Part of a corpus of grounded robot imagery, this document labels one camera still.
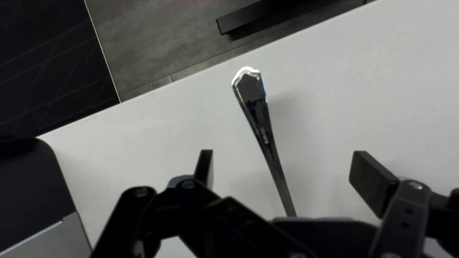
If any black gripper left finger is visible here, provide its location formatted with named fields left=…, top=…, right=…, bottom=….
left=90, top=150, right=311, bottom=258

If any silver metal spoon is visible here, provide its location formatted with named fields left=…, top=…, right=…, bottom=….
left=230, top=67, right=296, bottom=217

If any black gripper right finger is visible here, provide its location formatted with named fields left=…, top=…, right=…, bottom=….
left=348, top=151, right=459, bottom=258

